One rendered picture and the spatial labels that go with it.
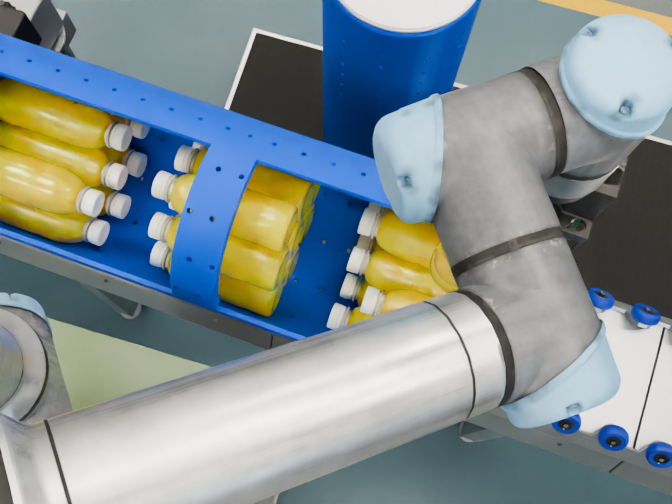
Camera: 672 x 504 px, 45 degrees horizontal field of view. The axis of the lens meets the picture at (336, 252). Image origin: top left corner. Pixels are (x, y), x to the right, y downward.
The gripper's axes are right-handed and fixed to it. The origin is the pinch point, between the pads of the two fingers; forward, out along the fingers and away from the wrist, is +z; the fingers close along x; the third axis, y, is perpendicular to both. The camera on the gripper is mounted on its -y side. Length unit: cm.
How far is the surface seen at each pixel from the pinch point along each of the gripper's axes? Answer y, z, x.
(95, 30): -117, 143, 71
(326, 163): -20.7, 22.5, 9.0
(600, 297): 24, 45, 11
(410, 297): -4.2, 30.8, -2.6
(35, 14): -87, 58, 32
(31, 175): -61, 30, -4
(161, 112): -44.2, 22.0, 8.1
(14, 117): -67, 31, 3
